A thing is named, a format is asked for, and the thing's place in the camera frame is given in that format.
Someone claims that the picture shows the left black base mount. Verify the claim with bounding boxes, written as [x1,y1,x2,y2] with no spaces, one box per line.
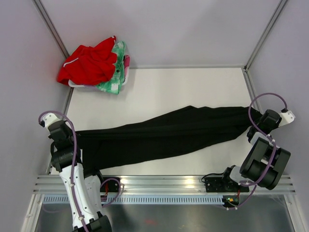
[100,176,120,195]

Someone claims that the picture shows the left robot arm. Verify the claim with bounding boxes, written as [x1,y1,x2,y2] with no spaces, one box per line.
[47,120,112,232]

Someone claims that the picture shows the red garment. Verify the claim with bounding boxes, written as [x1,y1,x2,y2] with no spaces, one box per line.
[56,36,117,86]

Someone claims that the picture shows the white slotted cable duct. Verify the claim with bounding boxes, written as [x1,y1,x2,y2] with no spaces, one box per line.
[43,195,224,205]

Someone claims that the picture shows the pink white garment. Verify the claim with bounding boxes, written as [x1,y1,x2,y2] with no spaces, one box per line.
[124,55,130,73]

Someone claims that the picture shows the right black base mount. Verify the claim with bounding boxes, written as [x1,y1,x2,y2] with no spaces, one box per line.
[201,165,249,193]

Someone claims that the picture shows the black trousers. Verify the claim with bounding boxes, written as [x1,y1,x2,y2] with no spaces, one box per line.
[76,106,253,170]

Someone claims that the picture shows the aluminium mounting rail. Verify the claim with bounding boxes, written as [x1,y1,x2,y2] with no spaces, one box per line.
[33,175,296,195]

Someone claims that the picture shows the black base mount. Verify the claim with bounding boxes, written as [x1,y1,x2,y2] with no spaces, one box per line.
[201,165,249,193]
[100,176,120,195]

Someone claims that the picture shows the white laundry basket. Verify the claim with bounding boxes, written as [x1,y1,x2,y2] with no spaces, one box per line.
[68,59,130,94]

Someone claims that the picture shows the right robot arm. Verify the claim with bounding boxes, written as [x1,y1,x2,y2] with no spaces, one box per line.
[220,109,295,192]

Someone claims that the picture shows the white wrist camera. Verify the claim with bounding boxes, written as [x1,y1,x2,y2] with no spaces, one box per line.
[38,112,60,128]
[279,110,295,127]

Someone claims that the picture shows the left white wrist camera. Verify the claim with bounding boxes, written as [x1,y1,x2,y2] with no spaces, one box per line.
[38,112,60,128]

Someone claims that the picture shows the green white patterned garment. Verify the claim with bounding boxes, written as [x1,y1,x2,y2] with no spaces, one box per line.
[95,41,130,94]

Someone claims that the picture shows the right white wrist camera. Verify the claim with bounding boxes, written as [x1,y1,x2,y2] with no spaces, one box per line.
[279,110,295,127]

